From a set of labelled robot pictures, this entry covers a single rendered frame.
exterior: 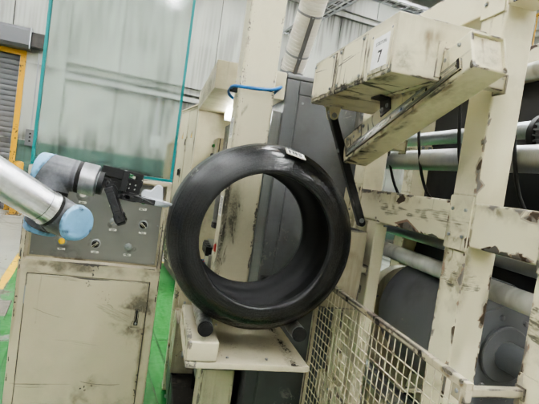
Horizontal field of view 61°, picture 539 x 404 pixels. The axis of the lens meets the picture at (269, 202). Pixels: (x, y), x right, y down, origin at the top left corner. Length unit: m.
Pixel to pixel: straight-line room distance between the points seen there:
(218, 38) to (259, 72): 9.30
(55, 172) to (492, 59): 1.12
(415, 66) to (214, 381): 1.28
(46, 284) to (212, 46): 9.23
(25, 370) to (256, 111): 1.38
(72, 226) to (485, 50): 1.06
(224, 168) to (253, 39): 0.60
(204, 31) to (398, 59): 9.83
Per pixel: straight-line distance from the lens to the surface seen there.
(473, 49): 1.16
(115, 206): 1.36
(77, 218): 1.23
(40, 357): 2.16
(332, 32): 12.13
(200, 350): 1.37
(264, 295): 1.62
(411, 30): 1.21
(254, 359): 1.45
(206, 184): 1.27
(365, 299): 1.82
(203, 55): 10.79
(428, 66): 1.22
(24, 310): 2.11
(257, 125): 1.68
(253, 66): 1.70
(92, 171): 1.35
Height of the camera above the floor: 1.35
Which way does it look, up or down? 3 degrees down
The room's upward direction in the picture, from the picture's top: 8 degrees clockwise
